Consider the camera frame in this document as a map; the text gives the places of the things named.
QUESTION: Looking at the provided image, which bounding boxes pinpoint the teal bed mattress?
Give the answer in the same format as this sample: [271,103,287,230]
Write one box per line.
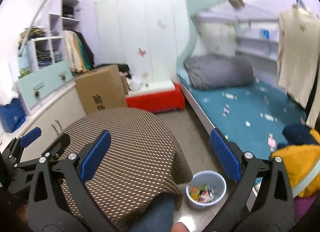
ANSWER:
[177,69,306,159]

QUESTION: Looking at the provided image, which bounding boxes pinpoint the brown polka dot tablecloth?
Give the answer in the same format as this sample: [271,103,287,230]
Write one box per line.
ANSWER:
[63,107,193,231]

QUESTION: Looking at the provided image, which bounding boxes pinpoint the mint drawer unit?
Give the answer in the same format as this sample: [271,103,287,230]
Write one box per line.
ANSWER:
[16,60,73,115]

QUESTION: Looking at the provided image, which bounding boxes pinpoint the red storage bench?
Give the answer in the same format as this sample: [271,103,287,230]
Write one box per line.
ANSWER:
[126,83,185,113]

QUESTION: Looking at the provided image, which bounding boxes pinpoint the blue bag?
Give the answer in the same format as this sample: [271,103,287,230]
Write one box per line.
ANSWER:
[0,98,26,133]

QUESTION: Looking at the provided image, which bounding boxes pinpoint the brown cardboard box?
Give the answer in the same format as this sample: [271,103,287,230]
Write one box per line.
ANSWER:
[75,65,127,114]

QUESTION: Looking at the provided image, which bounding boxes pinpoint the beige hanging shirt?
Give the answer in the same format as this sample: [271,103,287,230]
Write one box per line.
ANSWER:
[277,6,319,108]

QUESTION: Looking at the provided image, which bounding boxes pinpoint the white shelf unit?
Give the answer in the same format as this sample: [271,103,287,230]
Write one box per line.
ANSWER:
[17,0,80,75]

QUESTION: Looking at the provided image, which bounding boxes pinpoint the yellow garment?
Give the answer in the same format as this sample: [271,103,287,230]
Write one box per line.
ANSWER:
[271,127,320,199]

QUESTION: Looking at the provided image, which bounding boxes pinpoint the white trash bin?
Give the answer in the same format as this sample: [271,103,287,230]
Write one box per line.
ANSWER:
[185,170,227,210]

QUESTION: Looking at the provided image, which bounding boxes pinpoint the hanging clothes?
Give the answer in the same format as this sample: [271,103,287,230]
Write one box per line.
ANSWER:
[63,29,94,74]

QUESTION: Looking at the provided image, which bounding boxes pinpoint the person's jeans leg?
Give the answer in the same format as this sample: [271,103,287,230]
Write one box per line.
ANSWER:
[129,193,176,232]

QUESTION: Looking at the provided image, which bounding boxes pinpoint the grey folded blanket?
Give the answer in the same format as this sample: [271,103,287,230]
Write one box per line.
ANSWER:
[183,54,254,90]

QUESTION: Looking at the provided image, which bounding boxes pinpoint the white curved cabinet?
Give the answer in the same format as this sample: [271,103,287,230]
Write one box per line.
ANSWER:
[1,82,86,162]

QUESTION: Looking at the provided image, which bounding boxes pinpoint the white plastic bag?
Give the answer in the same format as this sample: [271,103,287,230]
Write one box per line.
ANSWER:
[127,75,145,92]

